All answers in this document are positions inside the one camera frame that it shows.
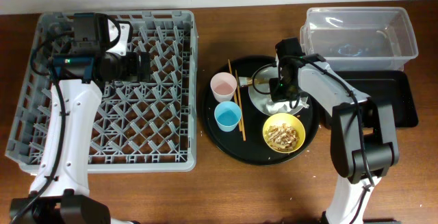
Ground white tissue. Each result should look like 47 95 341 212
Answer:
263 97 309 115

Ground gold snack wrapper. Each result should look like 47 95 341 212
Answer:
238 77 269 87

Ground yellow bowl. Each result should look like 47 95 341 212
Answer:
262 113 306 153

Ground brown food scraps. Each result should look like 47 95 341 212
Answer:
266 123 299 151

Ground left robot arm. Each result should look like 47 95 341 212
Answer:
10 13 151 223

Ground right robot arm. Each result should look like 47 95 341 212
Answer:
275 38 400 223

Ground grey dishwasher rack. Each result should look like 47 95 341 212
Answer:
5 10 198 175

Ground grey round plate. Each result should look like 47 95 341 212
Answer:
248 65 310 116

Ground round black tray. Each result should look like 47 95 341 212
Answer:
198 76 320 166

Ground wooden chopstick left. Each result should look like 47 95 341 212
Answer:
227 59 242 132

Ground wooden chopstick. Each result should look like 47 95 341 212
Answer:
235 70 246 142
227 59 242 132

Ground wooden chopstick right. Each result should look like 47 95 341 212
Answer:
235 70 246 142

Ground pink plastic cup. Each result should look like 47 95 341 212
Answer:
210 72 234 103

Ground blue plastic cup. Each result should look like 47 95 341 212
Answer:
214 101 242 132

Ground clear plastic bin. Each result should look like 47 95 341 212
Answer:
300 7 419 71

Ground black rectangular tray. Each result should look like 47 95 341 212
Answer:
336 71 418 128

